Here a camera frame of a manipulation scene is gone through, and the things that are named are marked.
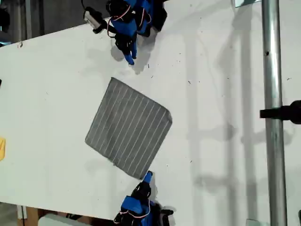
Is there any grey white-striped towel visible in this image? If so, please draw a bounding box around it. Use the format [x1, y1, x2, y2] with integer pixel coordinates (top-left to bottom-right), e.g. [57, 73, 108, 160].
[84, 77, 173, 180]

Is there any white box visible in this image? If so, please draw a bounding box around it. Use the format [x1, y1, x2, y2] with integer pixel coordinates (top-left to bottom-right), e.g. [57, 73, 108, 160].
[37, 213, 92, 226]

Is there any yellow object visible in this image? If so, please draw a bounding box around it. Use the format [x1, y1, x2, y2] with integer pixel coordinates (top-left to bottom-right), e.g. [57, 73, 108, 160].
[0, 137, 6, 161]

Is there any black clamp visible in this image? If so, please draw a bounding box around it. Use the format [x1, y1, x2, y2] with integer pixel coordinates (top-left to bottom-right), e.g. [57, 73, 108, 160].
[259, 100, 301, 125]

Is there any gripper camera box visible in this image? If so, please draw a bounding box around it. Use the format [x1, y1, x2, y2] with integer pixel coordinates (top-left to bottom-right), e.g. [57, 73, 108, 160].
[161, 208, 175, 226]
[84, 6, 108, 34]

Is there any wooden table frame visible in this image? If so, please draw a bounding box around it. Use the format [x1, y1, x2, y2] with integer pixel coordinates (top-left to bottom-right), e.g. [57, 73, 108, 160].
[16, 204, 40, 226]

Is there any steel post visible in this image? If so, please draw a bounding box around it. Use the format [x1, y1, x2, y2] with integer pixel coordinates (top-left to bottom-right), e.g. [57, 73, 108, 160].
[261, 0, 288, 226]

